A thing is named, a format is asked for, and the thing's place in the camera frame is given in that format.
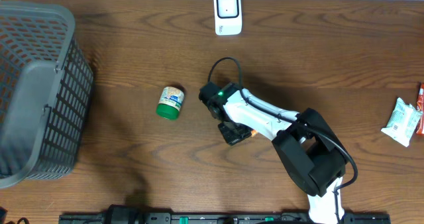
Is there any white barcode scanner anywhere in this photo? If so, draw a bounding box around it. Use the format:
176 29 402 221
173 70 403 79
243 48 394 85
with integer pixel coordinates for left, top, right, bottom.
213 0 242 36

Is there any orange tissue pack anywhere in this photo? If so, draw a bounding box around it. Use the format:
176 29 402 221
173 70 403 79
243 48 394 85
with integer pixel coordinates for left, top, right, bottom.
251 130 258 137

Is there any mint green wipes pack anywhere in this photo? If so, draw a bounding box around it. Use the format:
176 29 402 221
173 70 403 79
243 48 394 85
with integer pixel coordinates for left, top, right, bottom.
381 97 423 147

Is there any green lid jar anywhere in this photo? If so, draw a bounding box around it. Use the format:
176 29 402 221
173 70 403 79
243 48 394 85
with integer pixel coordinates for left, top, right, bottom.
156 86 185 120

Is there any red Top chocolate bar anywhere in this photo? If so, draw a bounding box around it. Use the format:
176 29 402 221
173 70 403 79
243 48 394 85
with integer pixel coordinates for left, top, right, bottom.
416 83 424 135

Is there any grey plastic basket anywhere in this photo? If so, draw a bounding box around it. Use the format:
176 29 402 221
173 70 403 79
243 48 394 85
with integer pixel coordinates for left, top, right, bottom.
1 1 94 188

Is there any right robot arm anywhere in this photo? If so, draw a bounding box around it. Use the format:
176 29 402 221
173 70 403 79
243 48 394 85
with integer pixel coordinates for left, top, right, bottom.
199 82 348 223

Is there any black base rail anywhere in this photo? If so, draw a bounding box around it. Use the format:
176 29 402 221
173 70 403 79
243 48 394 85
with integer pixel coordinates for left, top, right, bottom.
58 211 392 224

